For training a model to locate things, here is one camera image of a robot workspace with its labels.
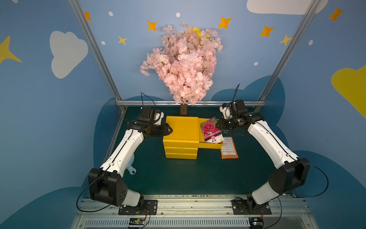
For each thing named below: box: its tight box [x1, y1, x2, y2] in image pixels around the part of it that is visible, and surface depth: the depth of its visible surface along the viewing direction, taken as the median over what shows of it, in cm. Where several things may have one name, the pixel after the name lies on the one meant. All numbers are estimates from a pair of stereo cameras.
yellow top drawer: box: [198, 117, 224, 150], surface depth 84 cm
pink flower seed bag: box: [200, 116, 224, 144], surface depth 86 cm
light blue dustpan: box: [125, 153, 137, 175], surface depth 87 cm
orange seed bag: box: [220, 136, 239, 159], surface depth 99 cm
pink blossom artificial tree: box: [140, 22, 224, 115], surface depth 72 cm
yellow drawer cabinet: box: [162, 115, 200, 160], surface depth 82 cm
